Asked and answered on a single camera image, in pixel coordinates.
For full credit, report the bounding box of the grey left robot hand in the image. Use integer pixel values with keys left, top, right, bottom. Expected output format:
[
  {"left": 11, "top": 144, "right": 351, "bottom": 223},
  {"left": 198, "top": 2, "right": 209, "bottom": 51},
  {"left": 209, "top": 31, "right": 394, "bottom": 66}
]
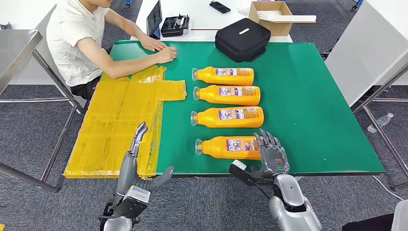
[{"left": 115, "top": 121, "right": 175, "bottom": 197}]

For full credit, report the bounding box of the black plastic tool tray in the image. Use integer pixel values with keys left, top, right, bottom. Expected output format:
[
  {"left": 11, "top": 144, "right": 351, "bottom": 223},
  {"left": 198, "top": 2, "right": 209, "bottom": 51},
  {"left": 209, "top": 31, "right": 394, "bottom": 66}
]
[{"left": 160, "top": 14, "right": 191, "bottom": 38}]

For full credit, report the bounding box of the person's left hand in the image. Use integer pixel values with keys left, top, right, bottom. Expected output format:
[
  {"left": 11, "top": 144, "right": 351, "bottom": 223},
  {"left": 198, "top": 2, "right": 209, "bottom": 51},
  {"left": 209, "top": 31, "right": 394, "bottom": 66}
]
[{"left": 139, "top": 35, "right": 168, "bottom": 52}]

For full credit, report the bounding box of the stainless steel table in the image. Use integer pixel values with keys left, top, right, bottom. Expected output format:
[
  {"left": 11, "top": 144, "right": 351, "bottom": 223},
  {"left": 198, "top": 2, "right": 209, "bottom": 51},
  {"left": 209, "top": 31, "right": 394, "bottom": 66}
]
[{"left": 0, "top": 29, "right": 87, "bottom": 193}]

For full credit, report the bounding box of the white table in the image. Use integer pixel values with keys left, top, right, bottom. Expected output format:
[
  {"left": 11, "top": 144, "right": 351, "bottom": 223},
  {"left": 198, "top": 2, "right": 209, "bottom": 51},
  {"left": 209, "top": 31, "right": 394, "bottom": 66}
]
[{"left": 130, "top": 0, "right": 293, "bottom": 43}]

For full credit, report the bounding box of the orange detergent bottle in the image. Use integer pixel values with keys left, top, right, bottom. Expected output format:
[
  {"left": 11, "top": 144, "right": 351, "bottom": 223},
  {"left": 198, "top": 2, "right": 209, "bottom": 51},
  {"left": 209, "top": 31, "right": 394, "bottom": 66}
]
[
  {"left": 192, "top": 85, "right": 261, "bottom": 107},
  {"left": 190, "top": 106, "right": 265, "bottom": 129},
  {"left": 194, "top": 136, "right": 263, "bottom": 161},
  {"left": 191, "top": 66, "right": 255, "bottom": 86}
]

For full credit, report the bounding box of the dark tablet with stand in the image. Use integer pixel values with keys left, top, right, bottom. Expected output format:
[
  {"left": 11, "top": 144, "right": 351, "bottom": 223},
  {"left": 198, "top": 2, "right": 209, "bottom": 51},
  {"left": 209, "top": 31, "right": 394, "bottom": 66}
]
[{"left": 146, "top": 0, "right": 163, "bottom": 40}]

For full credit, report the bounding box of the person's right hand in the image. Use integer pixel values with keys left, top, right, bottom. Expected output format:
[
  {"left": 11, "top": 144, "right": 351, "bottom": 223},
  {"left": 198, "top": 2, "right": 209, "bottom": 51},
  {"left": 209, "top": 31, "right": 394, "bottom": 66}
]
[{"left": 156, "top": 47, "right": 178, "bottom": 64}]

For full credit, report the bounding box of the person's hand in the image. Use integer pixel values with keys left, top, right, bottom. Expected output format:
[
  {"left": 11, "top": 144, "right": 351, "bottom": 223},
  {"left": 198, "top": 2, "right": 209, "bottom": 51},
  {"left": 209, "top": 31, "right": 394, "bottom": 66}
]
[
  {"left": 139, "top": 35, "right": 168, "bottom": 52},
  {"left": 156, "top": 47, "right": 178, "bottom": 64}
]

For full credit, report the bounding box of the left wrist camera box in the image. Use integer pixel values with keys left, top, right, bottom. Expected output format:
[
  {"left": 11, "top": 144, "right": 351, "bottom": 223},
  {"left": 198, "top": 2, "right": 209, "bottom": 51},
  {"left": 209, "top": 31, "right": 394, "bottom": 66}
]
[{"left": 113, "top": 186, "right": 151, "bottom": 220}]

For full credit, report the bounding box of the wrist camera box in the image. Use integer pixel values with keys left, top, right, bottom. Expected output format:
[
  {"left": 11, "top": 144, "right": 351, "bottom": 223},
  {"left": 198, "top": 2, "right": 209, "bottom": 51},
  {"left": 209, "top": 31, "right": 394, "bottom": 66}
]
[
  {"left": 229, "top": 160, "right": 275, "bottom": 186},
  {"left": 113, "top": 186, "right": 151, "bottom": 220}
]

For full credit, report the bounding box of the white foam sheet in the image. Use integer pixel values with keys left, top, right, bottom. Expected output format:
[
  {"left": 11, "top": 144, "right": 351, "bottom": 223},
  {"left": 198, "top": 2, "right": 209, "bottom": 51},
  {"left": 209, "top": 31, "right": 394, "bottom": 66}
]
[{"left": 256, "top": 10, "right": 317, "bottom": 24}]

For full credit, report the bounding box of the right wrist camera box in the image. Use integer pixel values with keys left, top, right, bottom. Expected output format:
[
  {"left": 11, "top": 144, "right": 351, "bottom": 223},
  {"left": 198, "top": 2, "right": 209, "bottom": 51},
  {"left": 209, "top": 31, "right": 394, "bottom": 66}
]
[{"left": 229, "top": 160, "right": 275, "bottom": 186}]

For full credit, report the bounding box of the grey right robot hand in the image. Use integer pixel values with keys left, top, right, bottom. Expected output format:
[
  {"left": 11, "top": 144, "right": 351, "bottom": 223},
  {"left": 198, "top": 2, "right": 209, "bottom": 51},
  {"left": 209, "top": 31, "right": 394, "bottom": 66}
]
[{"left": 250, "top": 128, "right": 291, "bottom": 180}]

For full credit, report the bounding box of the white floor cable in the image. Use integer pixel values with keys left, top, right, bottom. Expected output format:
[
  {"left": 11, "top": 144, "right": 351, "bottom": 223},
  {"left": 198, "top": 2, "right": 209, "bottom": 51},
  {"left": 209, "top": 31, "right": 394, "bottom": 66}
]
[{"left": 372, "top": 175, "right": 408, "bottom": 205}]

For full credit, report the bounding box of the steel table frame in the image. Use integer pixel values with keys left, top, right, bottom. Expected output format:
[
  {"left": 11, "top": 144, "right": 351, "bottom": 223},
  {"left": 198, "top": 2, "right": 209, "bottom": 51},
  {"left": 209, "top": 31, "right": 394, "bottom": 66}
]
[{"left": 352, "top": 62, "right": 408, "bottom": 192}]

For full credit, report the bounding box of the clear plastic water bottle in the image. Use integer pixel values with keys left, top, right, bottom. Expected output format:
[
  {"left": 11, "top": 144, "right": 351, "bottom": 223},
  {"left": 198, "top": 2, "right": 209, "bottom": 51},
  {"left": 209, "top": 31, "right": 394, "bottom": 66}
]
[{"left": 367, "top": 113, "right": 395, "bottom": 134}]

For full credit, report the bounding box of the brown cardboard box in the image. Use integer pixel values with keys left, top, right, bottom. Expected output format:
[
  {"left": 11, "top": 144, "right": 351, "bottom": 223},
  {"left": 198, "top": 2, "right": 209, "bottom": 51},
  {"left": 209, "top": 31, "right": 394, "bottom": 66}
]
[{"left": 248, "top": 0, "right": 294, "bottom": 37}]

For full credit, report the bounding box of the black zip case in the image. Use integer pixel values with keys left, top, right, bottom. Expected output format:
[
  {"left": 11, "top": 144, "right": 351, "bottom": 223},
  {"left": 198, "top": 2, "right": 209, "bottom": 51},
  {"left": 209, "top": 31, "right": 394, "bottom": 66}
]
[{"left": 215, "top": 17, "right": 272, "bottom": 63}]

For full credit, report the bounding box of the yellow taped cardboard sheet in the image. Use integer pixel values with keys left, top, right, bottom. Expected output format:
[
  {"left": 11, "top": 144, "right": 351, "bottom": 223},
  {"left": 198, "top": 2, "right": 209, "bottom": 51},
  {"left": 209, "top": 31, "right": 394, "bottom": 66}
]
[{"left": 63, "top": 65, "right": 188, "bottom": 179}]

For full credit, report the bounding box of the black smartphone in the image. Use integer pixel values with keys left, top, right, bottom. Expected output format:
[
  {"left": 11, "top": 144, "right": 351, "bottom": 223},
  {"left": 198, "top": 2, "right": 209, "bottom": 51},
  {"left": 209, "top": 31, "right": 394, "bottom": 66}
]
[{"left": 209, "top": 0, "right": 231, "bottom": 14}]

